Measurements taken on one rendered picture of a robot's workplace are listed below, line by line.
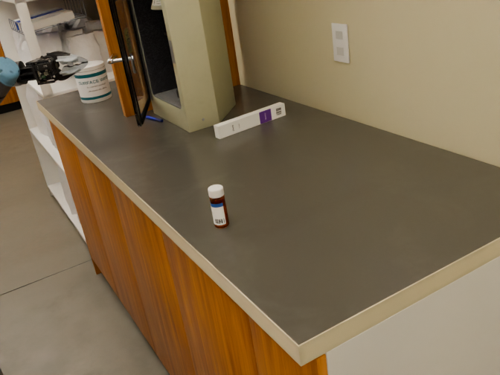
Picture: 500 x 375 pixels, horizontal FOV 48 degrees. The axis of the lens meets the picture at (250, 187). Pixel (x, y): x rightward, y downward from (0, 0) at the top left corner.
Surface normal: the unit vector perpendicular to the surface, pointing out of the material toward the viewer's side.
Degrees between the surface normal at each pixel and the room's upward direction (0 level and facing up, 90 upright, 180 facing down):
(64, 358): 0
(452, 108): 90
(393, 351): 90
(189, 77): 90
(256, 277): 0
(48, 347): 0
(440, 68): 90
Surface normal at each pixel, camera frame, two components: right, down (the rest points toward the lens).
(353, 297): -0.14, -0.90
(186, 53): 0.50, 0.30
